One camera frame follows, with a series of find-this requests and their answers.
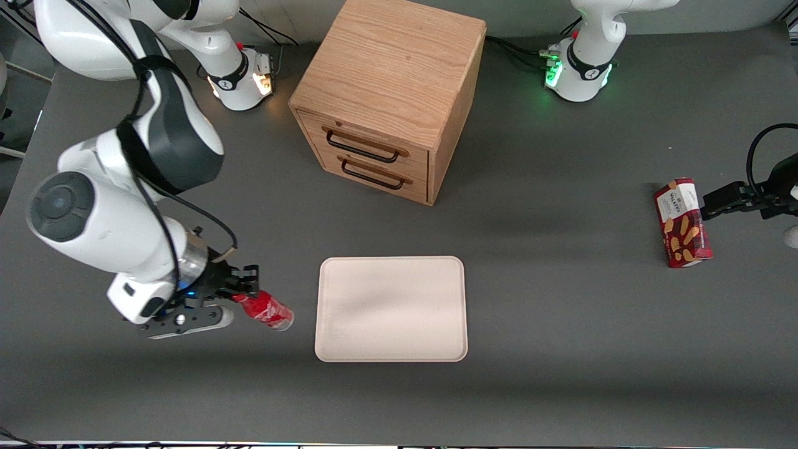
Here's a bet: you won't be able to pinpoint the black right base cables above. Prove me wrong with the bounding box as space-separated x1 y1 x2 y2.
236 9 300 79

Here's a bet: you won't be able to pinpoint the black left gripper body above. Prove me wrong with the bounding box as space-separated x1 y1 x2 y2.
745 153 798 220

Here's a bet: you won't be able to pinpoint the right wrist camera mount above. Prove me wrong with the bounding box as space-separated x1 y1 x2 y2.
140 302 235 340

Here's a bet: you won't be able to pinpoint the long black drawer handle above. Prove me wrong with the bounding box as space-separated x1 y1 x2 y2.
322 125 411 165

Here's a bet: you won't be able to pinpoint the wide wooden drawer front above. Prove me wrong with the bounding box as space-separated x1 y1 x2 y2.
296 108 431 180

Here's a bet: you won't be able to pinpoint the black left base cables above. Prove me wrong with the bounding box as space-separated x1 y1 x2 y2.
486 17 584 73

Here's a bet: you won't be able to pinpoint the black base cables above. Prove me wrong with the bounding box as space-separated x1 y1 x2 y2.
236 9 300 79
486 17 584 73

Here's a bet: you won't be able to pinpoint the red coke bottle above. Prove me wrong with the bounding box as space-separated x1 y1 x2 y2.
231 290 294 332

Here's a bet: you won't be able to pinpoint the red cookie box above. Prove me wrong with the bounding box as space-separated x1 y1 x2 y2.
653 178 714 269

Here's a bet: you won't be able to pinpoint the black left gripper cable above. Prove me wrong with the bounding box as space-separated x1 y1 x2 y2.
746 123 798 195

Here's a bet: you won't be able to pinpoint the narrow wooden drawer front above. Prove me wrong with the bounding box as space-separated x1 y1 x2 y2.
312 148 431 206

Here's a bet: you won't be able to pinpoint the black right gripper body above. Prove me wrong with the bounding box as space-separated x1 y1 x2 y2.
183 248 245 307

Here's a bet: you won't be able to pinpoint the short black drawer handle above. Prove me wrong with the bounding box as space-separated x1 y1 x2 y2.
337 156 414 191

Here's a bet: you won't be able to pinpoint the beige rectangular tray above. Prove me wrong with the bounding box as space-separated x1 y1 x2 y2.
314 256 469 363

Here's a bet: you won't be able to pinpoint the wooden drawer cabinet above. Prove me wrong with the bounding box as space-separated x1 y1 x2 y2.
288 0 488 207

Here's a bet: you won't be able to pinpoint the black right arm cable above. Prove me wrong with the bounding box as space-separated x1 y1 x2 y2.
62 0 239 294

